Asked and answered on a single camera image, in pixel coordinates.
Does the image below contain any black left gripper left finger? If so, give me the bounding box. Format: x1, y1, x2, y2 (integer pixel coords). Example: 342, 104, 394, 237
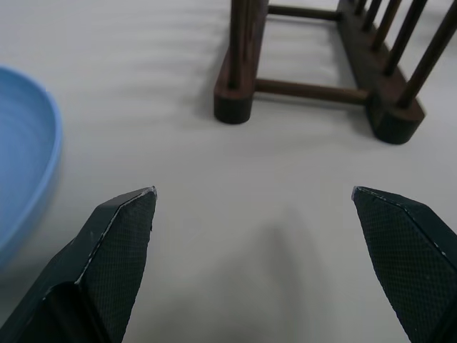
0, 185, 159, 343

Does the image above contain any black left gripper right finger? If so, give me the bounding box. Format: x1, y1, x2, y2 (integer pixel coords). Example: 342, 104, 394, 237
351, 185, 457, 343

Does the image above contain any blue plate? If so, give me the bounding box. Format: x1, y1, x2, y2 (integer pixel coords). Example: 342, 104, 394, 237
0, 65, 64, 271

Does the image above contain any dark wooden dish rack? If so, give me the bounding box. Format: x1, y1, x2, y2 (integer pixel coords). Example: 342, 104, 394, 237
213, 0, 457, 146

